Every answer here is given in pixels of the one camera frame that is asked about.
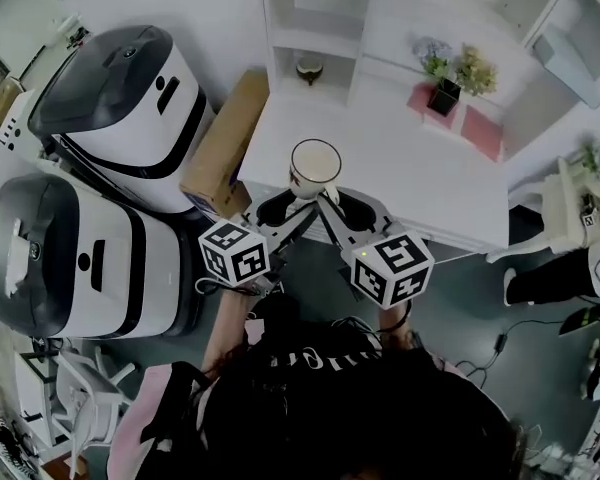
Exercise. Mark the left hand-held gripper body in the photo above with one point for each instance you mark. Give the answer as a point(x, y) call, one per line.
point(234, 255)

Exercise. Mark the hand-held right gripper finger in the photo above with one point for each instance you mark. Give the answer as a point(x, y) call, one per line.
point(375, 218)
point(331, 218)

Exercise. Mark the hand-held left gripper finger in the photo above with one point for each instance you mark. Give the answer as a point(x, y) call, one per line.
point(300, 220)
point(265, 214)

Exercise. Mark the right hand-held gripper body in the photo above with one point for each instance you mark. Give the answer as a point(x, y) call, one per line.
point(392, 268)

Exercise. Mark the white cup with dark rim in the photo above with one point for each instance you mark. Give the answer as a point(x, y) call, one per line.
point(314, 168)

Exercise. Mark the white shelf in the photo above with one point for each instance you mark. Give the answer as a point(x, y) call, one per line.
point(360, 38)

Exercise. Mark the person's left forearm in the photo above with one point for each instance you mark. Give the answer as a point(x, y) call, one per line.
point(225, 325)

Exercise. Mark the person's right forearm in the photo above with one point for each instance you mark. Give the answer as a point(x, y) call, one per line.
point(394, 320)

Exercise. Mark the brown cardboard box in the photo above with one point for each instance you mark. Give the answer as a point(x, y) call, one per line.
point(225, 148)

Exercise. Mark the white robot with black lid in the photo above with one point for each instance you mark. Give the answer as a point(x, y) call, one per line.
point(105, 268)
point(130, 113)

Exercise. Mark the black pot with flowers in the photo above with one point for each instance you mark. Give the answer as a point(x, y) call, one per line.
point(445, 93)

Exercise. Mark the person's black shirt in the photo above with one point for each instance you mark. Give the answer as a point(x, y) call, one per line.
point(340, 408)

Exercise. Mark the dark footed bowl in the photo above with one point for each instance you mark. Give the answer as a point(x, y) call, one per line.
point(309, 69)

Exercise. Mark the pink garment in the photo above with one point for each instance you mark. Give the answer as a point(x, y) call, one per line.
point(135, 418)

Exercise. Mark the white slatted chair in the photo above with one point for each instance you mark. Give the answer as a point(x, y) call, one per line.
point(82, 393)

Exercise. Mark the white wall cabinet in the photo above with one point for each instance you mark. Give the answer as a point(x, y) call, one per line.
point(572, 28)

